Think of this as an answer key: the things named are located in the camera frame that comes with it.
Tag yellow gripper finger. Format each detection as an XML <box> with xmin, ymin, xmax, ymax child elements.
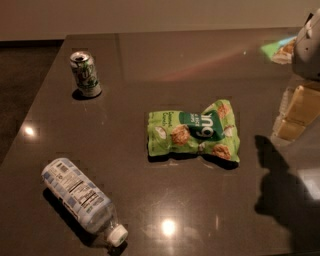
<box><xmin>275</xmin><ymin>120</ymin><xmax>305</xmax><ymax>141</ymax></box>

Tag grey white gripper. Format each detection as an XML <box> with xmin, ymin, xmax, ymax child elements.
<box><xmin>285</xmin><ymin>9</ymin><xmax>320</xmax><ymax>126</ymax></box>

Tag green rice chip bag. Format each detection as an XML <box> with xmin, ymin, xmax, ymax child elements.
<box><xmin>147</xmin><ymin>99</ymin><xmax>240</xmax><ymax>163</ymax></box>

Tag green 7up can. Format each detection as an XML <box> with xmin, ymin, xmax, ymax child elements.
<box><xmin>70</xmin><ymin>51</ymin><xmax>102</xmax><ymax>98</ymax></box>

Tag clear plastic water bottle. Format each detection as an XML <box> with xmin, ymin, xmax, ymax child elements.
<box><xmin>41</xmin><ymin>158</ymin><xmax>128</xmax><ymax>247</ymax></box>

